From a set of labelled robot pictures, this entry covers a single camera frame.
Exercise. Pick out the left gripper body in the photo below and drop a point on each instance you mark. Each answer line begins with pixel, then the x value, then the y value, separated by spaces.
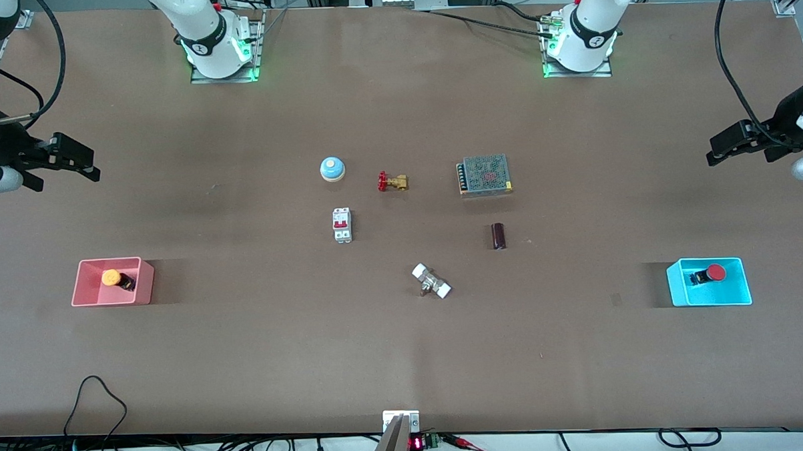
pixel 783 120

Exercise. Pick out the yellow push button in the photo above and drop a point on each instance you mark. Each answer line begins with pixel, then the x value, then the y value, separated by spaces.
pixel 113 278

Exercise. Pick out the red push button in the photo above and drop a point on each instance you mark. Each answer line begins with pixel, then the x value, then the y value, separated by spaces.
pixel 715 272

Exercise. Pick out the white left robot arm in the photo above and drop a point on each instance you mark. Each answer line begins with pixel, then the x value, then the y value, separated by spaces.
pixel 588 25

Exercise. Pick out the pink plastic bin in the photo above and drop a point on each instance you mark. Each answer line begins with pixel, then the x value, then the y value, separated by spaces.
pixel 136 288

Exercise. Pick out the blue plastic bin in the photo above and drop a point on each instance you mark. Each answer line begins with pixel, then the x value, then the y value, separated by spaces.
pixel 684 292

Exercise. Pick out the metal mesh power supply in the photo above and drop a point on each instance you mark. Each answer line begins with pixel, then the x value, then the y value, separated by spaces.
pixel 485 176

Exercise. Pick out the dark brown capacitor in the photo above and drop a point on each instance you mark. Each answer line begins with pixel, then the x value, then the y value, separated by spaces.
pixel 499 236

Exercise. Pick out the blue call bell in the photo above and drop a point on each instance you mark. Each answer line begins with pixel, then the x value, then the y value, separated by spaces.
pixel 332 168

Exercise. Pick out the white circuit breaker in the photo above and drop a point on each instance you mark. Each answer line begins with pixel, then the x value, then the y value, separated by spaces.
pixel 342 225

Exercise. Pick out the metal valve with white caps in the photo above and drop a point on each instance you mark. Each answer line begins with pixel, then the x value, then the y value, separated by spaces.
pixel 431 281

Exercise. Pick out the red LED display module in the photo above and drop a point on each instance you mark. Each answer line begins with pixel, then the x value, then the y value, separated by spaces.
pixel 416 443

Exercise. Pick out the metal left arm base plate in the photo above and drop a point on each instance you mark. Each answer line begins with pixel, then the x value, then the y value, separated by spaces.
pixel 580 74

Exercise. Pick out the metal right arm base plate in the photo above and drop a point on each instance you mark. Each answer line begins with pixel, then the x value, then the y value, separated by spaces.
pixel 256 43

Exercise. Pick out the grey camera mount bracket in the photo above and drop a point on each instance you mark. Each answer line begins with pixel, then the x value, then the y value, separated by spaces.
pixel 392 446

